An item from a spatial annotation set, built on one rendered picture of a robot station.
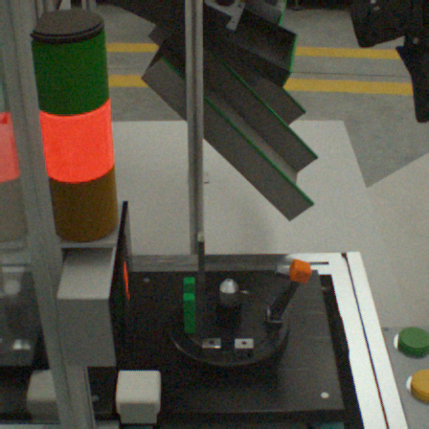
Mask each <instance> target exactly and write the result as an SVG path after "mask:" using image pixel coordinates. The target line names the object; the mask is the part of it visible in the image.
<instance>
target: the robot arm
mask: <svg viewBox="0 0 429 429"><path fill-rule="evenodd" d="M349 12H350V19H351V23H352V25H353V28H354V32H355V36H356V38H357V40H358V44H359V46H360V47H361V48H369V47H372V46H375V45H379V44H382V43H386V42H388V41H392V40H395V39H397V38H399V37H402V36H405V38H404V45H403V46H396V47H395V50H396V52H397V54H398V55H399V57H400V58H401V59H402V60H403V61H404V62H403V63H404V65H405V67H406V69H407V70H408V72H409V74H410V75H411V81H412V90H413V99H414V108H415V118H416V120H417V122H418V123H419V124H426V123H428V122H429V0H358V1H355V2H353V3H351V4H350V5H349Z"/></svg>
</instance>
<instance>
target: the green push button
mask: <svg viewBox="0 0 429 429"><path fill-rule="evenodd" d="M397 344H398V346H399V347H400V348H401V349H402V350H403V352H405V353H409V354H412V355H423V354H425V353H427V352H428V351H429V333H428V332H427V331H425V330H424V329H422V328H419V327H406V328H404V329H403V330H401V331H400V333H399V334H398V338H397Z"/></svg>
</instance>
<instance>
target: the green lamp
mask: <svg viewBox="0 0 429 429"><path fill-rule="evenodd" d="M104 34H105V28H103V29H102V30H101V31H100V32H99V33H98V34H97V35H95V36H93V37H91V38H88V39H85V40H82V41H77V42H70V43H49V42H47V43H43V42H40V41H37V40H33V42H31V45H32V51H33V64H34V75H35V82H36V89H37V95H38V101H37V102H38V108H39V109H40V110H41V111H43V112H45V113H47V114H51V115H55V116H64V117H70V116H79V115H83V114H85V113H89V112H92V111H94V110H96V109H98V108H100V107H101V106H103V105H104V104H105V103H106V102H107V101H108V98H109V79H108V69H107V58H106V47H105V36H104Z"/></svg>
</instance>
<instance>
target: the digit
mask: <svg viewBox="0 0 429 429"><path fill-rule="evenodd" d="M121 267H122V280H123V292H124V312H125V323H126V327H127V319H128V310H129V303H130V295H131V287H130V277H129V275H128V262H127V251H126V238H125V236H124V249H123V257H122V264H121Z"/></svg>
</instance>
